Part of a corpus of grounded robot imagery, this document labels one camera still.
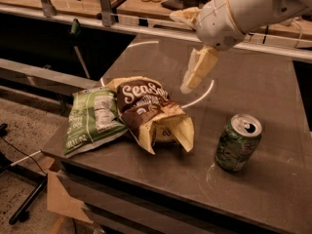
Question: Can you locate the brown chip bag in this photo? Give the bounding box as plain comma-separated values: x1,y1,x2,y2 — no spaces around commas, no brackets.
106,76,194,154

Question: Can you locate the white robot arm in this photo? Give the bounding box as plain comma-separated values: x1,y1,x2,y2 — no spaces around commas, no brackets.
170,0,312,94

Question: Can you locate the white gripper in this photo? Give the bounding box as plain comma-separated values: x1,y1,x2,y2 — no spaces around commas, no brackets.
170,0,245,94

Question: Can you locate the metal rail frame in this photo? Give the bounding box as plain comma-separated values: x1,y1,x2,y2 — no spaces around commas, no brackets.
0,0,312,63

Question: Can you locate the green handled tool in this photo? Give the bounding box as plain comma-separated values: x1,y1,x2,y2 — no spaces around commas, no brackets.
68,18,92,80

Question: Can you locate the black chair base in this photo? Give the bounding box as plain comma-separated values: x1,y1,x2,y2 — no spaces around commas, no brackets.
0,124,47,230

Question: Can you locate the green soda can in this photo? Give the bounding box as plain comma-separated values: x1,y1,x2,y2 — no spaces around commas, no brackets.
215,114,262,172

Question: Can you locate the green jalapeno chip bag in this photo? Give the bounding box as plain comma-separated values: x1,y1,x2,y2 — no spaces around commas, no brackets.
63,87,127,158

